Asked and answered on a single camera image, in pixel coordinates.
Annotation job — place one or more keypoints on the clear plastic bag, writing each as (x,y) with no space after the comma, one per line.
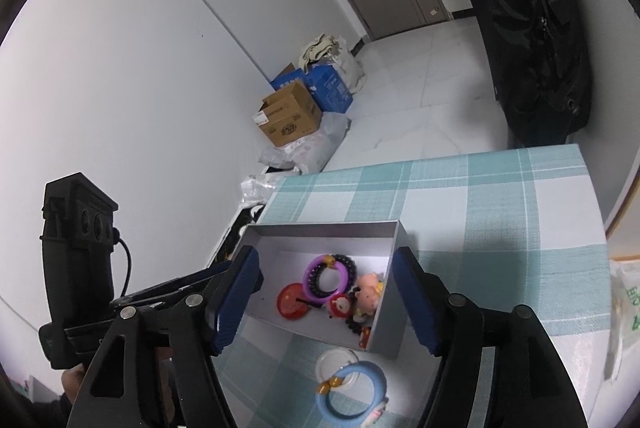
(260,188)

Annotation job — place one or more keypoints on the red white charm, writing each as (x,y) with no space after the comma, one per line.
(341,307)

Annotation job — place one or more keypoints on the person's left hand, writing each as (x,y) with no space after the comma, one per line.
(73,382)

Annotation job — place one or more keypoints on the open blue box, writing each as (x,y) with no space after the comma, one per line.
(285,80)

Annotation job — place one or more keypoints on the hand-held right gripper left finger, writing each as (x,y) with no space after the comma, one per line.
(235,300)

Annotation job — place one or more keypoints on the white bag with green print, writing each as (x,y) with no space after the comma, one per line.
(625,308)

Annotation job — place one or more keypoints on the white tote bag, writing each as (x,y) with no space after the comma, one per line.
(325,47)

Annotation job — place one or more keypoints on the pink white charm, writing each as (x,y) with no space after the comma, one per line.
(377,413)

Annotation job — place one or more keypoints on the brown bear charm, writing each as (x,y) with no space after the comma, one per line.
(324,388)

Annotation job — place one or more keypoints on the white round lid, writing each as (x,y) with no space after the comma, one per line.
(319,364)

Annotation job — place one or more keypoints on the pink pig charm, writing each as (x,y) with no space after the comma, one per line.
(370,293)

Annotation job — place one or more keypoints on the blue printed box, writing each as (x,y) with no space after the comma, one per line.
(330,90)

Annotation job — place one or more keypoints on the red round badge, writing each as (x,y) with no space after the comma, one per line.
(289,303)

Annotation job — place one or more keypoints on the teal checkered tablecloth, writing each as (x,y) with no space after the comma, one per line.
(500,233)

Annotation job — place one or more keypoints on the black backpack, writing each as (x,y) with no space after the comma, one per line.
(530,32)

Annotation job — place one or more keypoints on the white plastic bag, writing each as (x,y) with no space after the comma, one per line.
(320,142)

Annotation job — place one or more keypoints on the black white patterned mat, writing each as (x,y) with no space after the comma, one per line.
(250,214)

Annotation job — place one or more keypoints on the brown cardboard box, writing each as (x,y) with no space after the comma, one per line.
(292,115)

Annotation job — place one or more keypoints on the silver grey cardboard box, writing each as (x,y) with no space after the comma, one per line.
(277,265)

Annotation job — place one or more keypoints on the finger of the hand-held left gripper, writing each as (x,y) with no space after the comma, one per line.
(165,284)

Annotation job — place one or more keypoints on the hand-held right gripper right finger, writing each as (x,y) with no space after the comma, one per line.
(415,303)

